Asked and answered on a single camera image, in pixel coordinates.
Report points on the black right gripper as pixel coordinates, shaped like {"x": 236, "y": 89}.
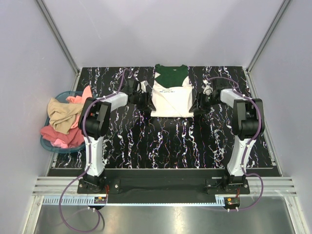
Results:
{"x": 202, "y": 108}

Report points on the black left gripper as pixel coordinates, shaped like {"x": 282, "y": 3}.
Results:
{"x": 147, "y": 103}

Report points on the cream and green t-shirt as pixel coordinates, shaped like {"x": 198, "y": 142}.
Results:
{"x": 172, "y": 92}

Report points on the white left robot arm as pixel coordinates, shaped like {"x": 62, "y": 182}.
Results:
{"x": 94, "y": 123}

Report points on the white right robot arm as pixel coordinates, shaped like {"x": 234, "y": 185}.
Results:
{"x": 247, "y": 124}

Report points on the pink t-shirt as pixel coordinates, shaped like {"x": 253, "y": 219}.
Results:
{"x": 75, "y": 137}

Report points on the teal laundry basket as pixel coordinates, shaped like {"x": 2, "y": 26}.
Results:
{"x": 47, "y": 144}

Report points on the beige t-shirt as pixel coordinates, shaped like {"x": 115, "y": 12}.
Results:
{"x": 63, "y": 116}

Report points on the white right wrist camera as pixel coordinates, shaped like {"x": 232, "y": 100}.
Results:
{"x": 207, "y": 89}

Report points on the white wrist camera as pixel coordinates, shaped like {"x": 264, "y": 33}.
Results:
{"x": 207, "y": 89}
{"x": 144, "y": 86}

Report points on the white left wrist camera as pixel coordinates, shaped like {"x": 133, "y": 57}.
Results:
{"x": 144, "y": 86}

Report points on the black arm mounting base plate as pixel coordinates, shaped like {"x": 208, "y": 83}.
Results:
{"x": 182, "y": 185}

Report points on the left aluminium frame post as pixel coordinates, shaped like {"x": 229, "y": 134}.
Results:
{"x": 57, "y": 35}

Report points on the aluminium frame post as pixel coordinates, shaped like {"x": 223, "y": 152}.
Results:
{"x": 270, "y": 31}
{"x": 57, "y": 35}

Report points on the grey slotted cable duct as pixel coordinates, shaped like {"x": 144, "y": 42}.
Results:
{"x": 133, "y": 201}

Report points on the right aluminium frame post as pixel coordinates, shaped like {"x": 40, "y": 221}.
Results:
{"x": 270, "y": 31}

